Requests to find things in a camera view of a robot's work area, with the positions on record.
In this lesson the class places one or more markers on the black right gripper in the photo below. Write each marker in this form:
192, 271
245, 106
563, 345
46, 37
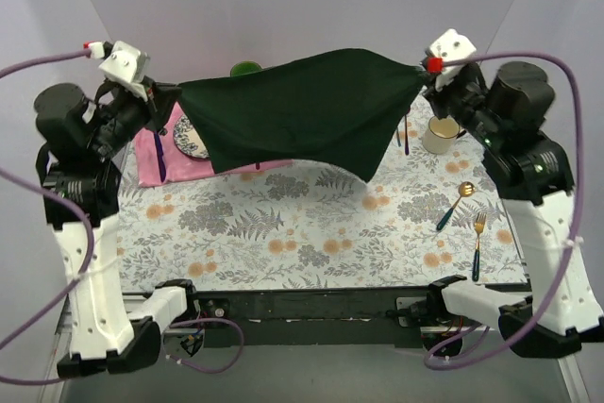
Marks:
434, 95

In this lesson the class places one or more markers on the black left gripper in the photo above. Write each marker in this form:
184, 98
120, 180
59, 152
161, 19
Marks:
158, 104

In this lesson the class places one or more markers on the cream enamel mug black handle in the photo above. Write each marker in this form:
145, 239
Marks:
440, 134

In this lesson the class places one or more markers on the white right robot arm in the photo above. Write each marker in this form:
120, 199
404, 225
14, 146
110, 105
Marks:
539, 190

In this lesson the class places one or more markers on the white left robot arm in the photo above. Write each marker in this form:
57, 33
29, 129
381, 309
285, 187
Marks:
76, 169

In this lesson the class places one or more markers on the blue floral patterned plate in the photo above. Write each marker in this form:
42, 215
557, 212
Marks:
187, 140

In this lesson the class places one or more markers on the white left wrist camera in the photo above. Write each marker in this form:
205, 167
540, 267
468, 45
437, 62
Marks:
121, 63

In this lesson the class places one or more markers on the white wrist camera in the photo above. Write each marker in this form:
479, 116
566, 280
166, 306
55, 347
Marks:
121, 63
450, 46

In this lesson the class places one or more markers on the purple blue knife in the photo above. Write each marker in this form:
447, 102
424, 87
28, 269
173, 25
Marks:
159, 153

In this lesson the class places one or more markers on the purple metallic spoon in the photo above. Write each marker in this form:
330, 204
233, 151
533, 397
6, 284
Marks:
406, 136

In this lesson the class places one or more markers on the green interior ceramic mug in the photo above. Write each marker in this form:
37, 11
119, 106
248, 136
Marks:
245, 68

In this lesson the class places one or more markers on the floral patterned tablecloth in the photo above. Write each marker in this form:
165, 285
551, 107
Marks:
309, 225

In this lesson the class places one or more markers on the gold fork teal handle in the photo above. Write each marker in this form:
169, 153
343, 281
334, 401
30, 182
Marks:
479, 226

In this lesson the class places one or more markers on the dark green cloth napkin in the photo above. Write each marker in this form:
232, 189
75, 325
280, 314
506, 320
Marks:
341, 108

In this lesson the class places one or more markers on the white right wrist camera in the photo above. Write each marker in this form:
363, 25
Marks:
450, 46

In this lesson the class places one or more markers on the pink cloth placemat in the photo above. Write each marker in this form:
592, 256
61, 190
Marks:
171, 166

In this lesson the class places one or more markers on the gold spoon teal handle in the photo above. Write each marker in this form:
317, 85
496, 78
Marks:
466, 189

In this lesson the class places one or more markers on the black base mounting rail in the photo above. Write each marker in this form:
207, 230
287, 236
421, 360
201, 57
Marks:
383, 315

